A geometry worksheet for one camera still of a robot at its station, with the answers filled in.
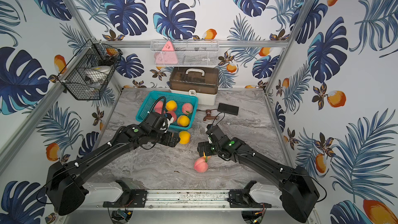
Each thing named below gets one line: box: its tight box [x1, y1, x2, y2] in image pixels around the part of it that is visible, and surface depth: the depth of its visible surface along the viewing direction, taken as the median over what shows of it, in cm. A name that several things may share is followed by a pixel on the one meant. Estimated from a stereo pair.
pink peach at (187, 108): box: [181, 102, 194, 116], surface depth 105 cm
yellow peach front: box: [176, 115, 191, 128], surface depth 97 cm
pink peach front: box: [193, 157, 209, 174], surface depth 82 cm
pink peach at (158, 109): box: [154, 105, 163, 115], surface depth 105 cm
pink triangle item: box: [153, 40, 179, 65], surface depth 92 cm
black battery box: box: [217, 102, 239, 116], surface depth 109 cm
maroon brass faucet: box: [203, 109, 220, 122], surface depth 106 cm
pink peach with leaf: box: [154, 100, 164, 112], surface depth 105 cm
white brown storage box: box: [168, 66, 220, 106], surface depth 105 cm
